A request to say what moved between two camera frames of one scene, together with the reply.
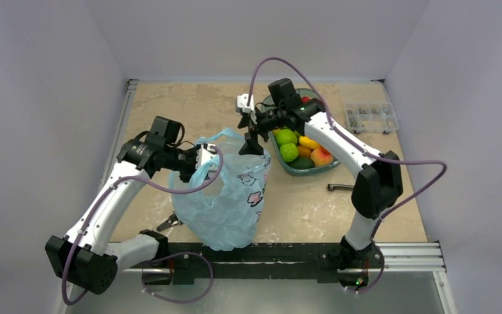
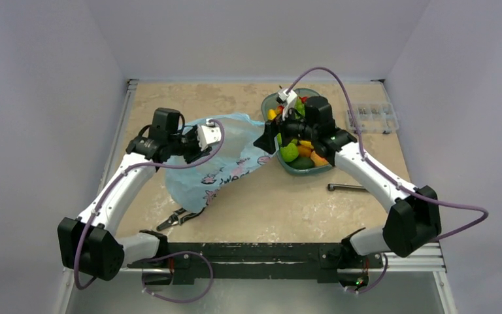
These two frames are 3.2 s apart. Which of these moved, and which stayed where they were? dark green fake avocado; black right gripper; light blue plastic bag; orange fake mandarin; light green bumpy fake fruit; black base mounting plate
Moved: light blue plastic bag; black right gripper
Stayed: orange fake mandarin; light green bumpy fake fruit; black base mounting plate; dark green fake avocado
